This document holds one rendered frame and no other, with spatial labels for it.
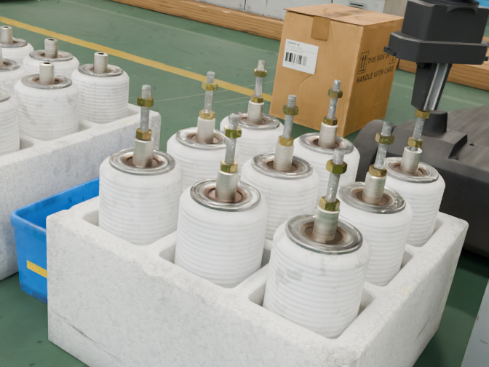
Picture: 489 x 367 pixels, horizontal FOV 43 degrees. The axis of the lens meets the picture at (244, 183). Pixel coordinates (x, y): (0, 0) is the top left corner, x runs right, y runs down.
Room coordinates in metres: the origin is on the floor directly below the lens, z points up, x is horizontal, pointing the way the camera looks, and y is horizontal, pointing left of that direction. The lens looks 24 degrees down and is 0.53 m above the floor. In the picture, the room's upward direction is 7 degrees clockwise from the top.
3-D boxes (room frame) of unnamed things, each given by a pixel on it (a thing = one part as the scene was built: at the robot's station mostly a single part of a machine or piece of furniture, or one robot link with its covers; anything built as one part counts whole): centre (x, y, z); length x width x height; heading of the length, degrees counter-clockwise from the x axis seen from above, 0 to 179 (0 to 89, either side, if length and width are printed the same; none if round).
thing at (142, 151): (0.65, 0.12, 0.26); 0.02 x 0.02 x 0.03
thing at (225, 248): (0.59, 0.02, 0.16); 0.10 x 0.10 x 0.18
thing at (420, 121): (0.73, -0.20, 0.31); 0.01 x 0.01 x 0.08
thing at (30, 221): (0.83, 0.19, 0.06); 0.30 x 0.11 x 0.12; 151
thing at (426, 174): (0.73, -0.20, 0.25); 0.08 x 0.08 x 0.01
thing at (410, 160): (0.73, -0.20, 0.26); 0.02 x 0.02 x 0.03
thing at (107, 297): (0.69, -0.04, 0.09); 0.39 x 0.39 x 0.18; 59
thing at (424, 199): (0.73, -0.20, 0.16); 0.10 x 0.10 x 0.18
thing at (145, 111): (0.65, 0.12, 0.30); 0.01 x 0.01 x 0.08
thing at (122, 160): (0.65, 0.12, 0.25); 0.08 x 0.08 x 0.01
